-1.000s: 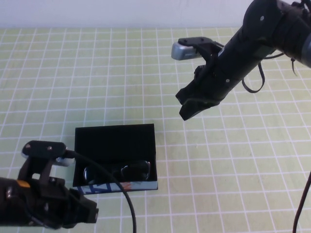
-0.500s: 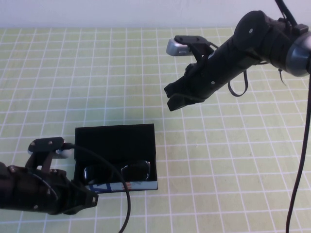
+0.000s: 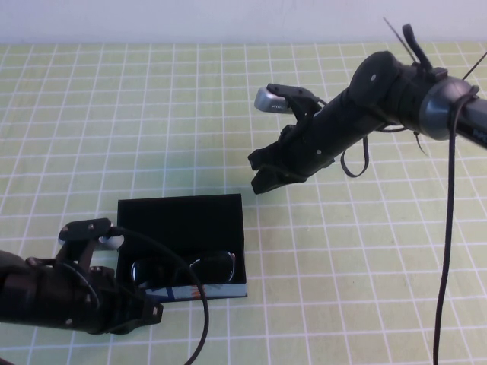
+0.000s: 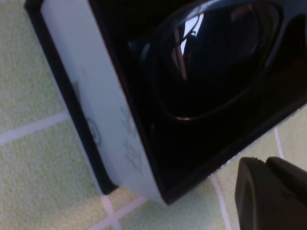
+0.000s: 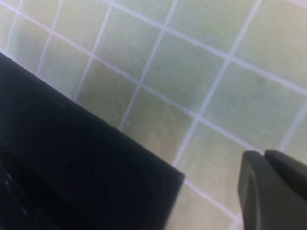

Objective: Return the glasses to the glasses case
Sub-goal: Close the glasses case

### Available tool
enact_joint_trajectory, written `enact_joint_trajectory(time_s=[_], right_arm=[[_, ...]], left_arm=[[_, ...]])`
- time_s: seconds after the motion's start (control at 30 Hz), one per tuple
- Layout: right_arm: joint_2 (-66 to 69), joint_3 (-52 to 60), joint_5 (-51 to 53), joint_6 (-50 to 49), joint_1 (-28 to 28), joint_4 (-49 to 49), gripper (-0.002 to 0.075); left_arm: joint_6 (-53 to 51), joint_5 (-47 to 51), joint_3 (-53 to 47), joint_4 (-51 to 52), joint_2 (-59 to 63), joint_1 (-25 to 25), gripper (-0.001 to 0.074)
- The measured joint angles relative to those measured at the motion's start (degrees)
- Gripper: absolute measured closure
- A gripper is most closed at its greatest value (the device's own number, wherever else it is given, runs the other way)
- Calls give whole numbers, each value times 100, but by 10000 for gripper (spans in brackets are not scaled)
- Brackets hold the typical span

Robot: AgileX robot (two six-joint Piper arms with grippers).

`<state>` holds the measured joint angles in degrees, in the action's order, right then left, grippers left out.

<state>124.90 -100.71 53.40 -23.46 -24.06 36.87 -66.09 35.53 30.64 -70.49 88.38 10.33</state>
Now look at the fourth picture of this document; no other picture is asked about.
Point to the black glasses case printed side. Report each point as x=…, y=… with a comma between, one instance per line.
x=96, y=83

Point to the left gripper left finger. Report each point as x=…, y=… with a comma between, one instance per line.
x=256, y=203

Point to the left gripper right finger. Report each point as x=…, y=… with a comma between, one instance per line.
x=290, y=176

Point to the black frame glasses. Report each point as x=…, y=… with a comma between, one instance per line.
x=216, y=60

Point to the green grid tablecloth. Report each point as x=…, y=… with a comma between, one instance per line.
x=36, y=167

